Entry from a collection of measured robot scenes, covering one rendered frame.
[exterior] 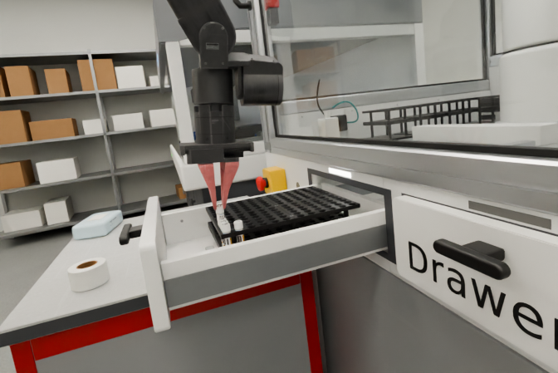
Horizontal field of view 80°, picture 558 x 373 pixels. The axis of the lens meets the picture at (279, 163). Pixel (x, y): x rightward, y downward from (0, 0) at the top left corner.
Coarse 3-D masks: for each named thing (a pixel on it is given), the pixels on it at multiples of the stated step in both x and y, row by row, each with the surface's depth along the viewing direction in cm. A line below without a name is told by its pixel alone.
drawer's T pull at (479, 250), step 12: (444, 240) 33; (444, 252) 32; (456, 252) 31; (468, 252) 30; (480, 252) 30; (492, 252) 30; (504, 252) 30; (468, 264) 30; (480, 264) 29; (492, 264) 28; (504, 264) 27; (492, 276) 28; (504, 276) 27
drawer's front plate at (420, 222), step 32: (416, 224) 41; (448, 224) 36; (480, 224) 32; (512, 224) 31; (416, 256) 42; (512, 256) 30; (544, 256) 27; (448, 288) 38; (480, 288) 34; (512, 288) 30; (544, 288) 27; (480, 320) 34; (512, 320) 31; (544, 320) 28; (544, 352) 28
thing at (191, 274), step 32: (352, 192) 63; (192, 224) 65; (320, 224) 47; (352, 224) 48; (384, 224) 50; (192, 256) 41; (224, 256) 43; (256, 256) 44; (288, 256) 45; (320, 256) 47; (352, 256) 49; (192, 288) 41; (224, 288) 43
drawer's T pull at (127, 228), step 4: (128, 224) 53; (124, 228) 51; (128, 228) 50; (132, 228) 50; (136, 228) 50; (140, 228) 50; (124, 232) 49; (128, 232) 49; (132, 232) 49; (136, 232) 49; (140, 232) 50; (120, 236) 47; (124, 236) 47; (128, 236) 48; (132, 236) 49; (136, 236) 50; (120, 240) 47; (124, 240) 47; (128, 240) 47; (120, 244) 47; (124, 244) 47
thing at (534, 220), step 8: (472, 208) 35; (480, 208) 34; (488, 208) 33; (496, 208) 32; (504, 216) 32; (512, 216) 31; (520, 216) 30; (528, 216) 30; (536, 216) 29; (536, 224) 29; (544, 224) 28
